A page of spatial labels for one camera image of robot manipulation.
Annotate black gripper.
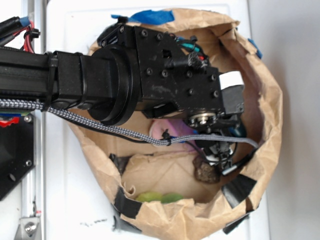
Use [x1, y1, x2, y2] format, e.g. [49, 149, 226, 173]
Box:
[186, 70, 247, 176]

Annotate blue dimpled ball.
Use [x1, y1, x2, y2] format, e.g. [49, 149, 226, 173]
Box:
[228, 124, 247, 138]

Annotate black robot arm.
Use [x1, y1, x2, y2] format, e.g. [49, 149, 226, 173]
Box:
[0, 23, 245, 175]

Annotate pink plush mouse toy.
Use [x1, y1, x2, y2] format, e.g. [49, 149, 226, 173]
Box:
[149, 119, 196, 153]

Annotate brown rock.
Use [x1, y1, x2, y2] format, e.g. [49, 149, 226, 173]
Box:
[192, 156, 220, 184]

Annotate brown paper-lined bin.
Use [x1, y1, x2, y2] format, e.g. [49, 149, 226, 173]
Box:
[70, 8, 283, 240]

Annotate green fuzzy toy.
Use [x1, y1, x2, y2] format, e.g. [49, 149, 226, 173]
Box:
[135, 191, 184, 204]

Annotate grey braided cable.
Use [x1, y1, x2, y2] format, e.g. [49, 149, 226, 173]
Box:
[0, 98, 260, 151]

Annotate red and black wires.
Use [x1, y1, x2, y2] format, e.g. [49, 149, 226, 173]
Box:
[0, 16, 41, 53]

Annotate aluminium extrusion rail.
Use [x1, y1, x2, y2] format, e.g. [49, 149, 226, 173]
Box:
[14, 0, 48, 240]

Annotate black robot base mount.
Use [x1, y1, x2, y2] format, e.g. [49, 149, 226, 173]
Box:
[0, 114, 35, 200]

